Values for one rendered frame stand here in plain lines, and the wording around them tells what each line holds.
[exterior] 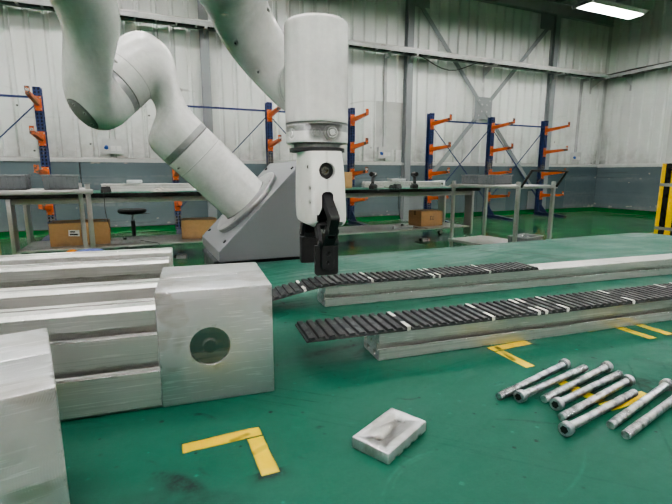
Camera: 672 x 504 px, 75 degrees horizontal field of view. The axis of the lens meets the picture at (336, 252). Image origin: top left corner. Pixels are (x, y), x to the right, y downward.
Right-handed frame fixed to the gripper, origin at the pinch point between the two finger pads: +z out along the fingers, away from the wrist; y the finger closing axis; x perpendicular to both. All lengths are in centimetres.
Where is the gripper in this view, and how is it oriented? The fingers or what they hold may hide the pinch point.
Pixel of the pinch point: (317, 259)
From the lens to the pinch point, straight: 62.3
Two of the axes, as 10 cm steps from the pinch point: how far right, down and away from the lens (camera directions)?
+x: -9.5, 0.5, -3.0
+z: 0.0, 9.8, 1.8
